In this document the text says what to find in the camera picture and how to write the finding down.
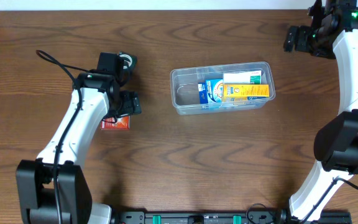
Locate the dark green square box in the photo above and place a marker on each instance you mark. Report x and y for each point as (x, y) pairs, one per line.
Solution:
(130, 61)

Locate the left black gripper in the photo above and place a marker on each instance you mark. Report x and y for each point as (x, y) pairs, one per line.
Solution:
(133, 103)

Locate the red Panadol ActiFast box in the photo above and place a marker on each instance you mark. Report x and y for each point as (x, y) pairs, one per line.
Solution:
(113, 124)

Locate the blue fever patch box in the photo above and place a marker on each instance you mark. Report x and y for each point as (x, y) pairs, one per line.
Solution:
(211, 91)

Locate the clear plastic container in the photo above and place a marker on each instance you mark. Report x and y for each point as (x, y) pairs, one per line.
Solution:
(185, 94)

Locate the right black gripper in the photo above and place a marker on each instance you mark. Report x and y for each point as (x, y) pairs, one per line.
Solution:
(295, 38)

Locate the yellow medicine box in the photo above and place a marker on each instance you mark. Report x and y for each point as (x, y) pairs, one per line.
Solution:
(247, 90)

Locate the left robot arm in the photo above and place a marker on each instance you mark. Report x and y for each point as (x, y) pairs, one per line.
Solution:
(52, 188)

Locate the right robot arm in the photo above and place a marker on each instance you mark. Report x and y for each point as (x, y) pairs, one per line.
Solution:
(335, 144)

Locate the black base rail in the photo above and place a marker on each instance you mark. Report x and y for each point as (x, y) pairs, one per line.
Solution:
(258, 215)

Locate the white green Panadol box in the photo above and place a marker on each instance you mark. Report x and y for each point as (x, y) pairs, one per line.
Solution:
(250, 77)

